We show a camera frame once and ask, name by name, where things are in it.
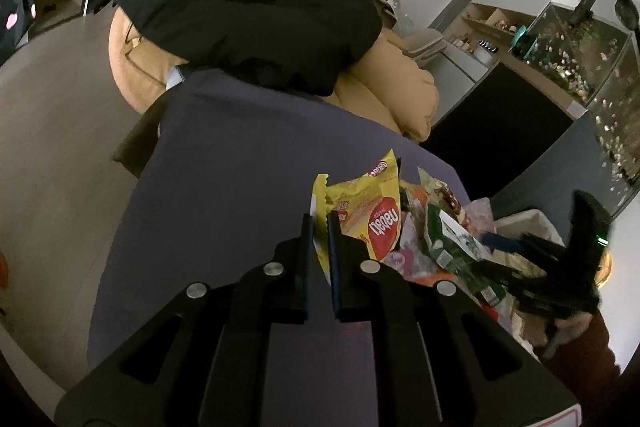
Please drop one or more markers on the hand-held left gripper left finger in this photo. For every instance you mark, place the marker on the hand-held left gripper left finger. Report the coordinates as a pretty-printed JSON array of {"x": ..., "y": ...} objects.
[{"x": 307, "y": 252}]

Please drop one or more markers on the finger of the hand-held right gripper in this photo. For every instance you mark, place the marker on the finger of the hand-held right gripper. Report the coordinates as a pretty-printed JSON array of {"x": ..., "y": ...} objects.
[
  {"x": 500, "y": 274},
  {"x": 495, "y": 240}
]

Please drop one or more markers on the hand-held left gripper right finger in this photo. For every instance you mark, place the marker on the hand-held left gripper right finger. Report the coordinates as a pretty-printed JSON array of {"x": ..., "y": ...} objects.
[{"x": 334, "y": 262}]

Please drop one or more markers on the trash bin with beige liner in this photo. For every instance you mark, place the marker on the trash bin with beige liner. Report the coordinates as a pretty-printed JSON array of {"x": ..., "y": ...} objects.
[{"x": 530, "y": 222}]

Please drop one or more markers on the green packet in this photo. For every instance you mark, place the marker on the green packet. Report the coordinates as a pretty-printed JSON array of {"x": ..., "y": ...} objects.
[{"x": 450, "y": 247}]

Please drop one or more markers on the yellow snack packet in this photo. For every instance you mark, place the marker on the yellow snack packet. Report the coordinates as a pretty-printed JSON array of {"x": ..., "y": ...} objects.
[{"x": 370, "y": 207}]

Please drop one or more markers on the orange wrapper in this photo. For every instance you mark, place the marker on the orange wrapper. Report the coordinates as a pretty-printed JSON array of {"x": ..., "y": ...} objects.
[{"x": 422, "y": 281}]

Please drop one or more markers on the person's right forearm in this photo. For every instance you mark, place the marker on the person's right forearm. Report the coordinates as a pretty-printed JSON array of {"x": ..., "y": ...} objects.
[{"x": 590, "y": 362}]

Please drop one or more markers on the person's right hand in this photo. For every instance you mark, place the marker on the person's right hand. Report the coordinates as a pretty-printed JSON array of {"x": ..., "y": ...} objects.
[{"x": 562, "y": 332}]

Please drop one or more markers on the pale pink plastic wrapper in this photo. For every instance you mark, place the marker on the pale pink plastic wrapper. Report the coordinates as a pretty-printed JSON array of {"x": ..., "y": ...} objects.
[{"x": 477, "y": 212}]

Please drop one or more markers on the pink dotted wrapper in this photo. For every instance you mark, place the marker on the pink dotted wrapper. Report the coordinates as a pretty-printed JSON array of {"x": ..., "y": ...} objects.
[{"x": 405, "y": 259}]

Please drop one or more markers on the brown printed wrapper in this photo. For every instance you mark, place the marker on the brown printed wrapper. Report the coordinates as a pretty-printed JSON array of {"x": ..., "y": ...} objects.
[{"x": 440, "y": 189}]

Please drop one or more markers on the blue aquarium cabinet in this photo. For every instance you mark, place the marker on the blue aquarium cabinet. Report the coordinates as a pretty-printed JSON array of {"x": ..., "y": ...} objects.
[{"x": 540, "y": 177}]

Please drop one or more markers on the purple tablecloth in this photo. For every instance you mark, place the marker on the purple tablecloth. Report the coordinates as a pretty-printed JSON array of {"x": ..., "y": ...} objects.
[{"x": 225, "y": 182}]

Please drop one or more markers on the white low cabinet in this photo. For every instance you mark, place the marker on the white low cabinet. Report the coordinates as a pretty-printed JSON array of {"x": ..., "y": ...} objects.
[{"x": 460, "y": 72}]

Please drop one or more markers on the teal container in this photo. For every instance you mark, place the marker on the teal container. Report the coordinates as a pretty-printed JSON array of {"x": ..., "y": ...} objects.
[{"x": 522, "y": 42}]

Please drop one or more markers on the glass aquarium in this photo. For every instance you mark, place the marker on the glass aquarium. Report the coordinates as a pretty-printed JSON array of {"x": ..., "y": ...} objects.
[{"x": 590, "y": 52}]

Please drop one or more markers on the beige chair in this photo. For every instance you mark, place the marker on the beige chair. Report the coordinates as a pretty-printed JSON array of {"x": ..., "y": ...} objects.
[{"x": 422, "y": 44}]

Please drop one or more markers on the black jacket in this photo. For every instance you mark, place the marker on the black jacket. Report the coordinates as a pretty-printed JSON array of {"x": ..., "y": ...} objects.
[{"x": 240, "y": 2}]

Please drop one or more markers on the dark cloth with pink dots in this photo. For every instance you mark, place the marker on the dark cloth with pink dots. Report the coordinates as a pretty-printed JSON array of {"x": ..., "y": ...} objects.
[{"x": 15, "y": 2}]

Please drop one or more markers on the wooden wall shelf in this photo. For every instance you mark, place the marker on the wooden wall shelf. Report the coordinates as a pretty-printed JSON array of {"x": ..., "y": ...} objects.
[{"x": 492, "y": 24}]

